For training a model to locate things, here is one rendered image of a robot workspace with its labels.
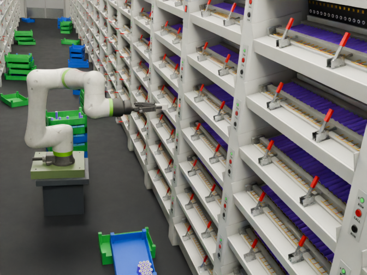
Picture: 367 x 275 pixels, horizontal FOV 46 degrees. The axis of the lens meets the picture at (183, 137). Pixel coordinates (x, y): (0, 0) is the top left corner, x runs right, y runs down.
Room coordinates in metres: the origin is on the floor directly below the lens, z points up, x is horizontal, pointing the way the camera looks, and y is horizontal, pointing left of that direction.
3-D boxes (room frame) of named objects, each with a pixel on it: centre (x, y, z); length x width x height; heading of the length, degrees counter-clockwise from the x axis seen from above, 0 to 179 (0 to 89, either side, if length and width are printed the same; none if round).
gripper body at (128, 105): (2.11, 0.28, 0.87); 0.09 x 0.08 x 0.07; 108
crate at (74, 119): (3.25, 0.96, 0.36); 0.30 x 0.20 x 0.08; 117
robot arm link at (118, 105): (2.09, 0.35, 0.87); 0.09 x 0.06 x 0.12; 18
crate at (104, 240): (2.07, 0.28, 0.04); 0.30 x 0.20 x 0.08; 109
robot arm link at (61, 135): (2.50, 0.78, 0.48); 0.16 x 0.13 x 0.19; 124
